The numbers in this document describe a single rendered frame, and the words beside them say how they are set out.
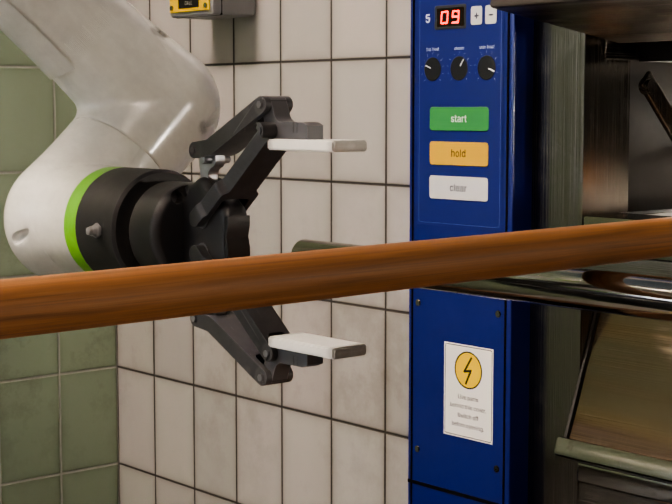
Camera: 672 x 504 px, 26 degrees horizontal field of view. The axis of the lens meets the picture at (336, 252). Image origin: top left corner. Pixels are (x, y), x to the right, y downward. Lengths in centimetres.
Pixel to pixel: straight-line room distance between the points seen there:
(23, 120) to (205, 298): 135
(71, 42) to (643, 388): 67
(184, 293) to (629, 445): 79
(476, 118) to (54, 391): 88
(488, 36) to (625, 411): 42
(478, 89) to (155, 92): 46
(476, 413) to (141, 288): 88
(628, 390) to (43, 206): 64
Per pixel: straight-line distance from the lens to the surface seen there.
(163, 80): 124
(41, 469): 221
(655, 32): 148
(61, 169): 121
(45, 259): 121
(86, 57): 123
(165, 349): 213
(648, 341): 151
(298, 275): 84
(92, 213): 113
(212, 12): 189
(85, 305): 76
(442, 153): 162
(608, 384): 153
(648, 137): 161
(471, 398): 162
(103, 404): 224
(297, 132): 99
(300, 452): 191
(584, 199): 153
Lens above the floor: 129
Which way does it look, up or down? 6 degrees down
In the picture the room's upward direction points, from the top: straight up
